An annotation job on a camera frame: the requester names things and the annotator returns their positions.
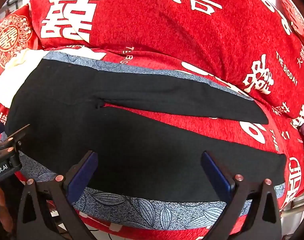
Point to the red pillow with round ornament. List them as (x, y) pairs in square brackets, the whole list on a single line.
[(7, 37)]

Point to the blue leaf-patterned mat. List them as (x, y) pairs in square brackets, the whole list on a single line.
[(142, 212)]

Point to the red patterned pillow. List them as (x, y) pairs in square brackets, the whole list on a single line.
[(295, 17)]

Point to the cream white cloth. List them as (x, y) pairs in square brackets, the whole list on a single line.
[(14, 77)]

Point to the red printed blanket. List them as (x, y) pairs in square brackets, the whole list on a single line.
[(154, 25)]

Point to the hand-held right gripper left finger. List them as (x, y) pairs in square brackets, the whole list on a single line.
[(82, 176)]

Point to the person's left hand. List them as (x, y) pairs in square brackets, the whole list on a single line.
[(2, 205)]

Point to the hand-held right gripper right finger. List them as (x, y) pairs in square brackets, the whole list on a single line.
[(215, 176)]

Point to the metal bed rail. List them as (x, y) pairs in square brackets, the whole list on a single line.
[(296, 208)]

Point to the black pants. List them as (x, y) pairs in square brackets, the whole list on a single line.
[(142, 155)]

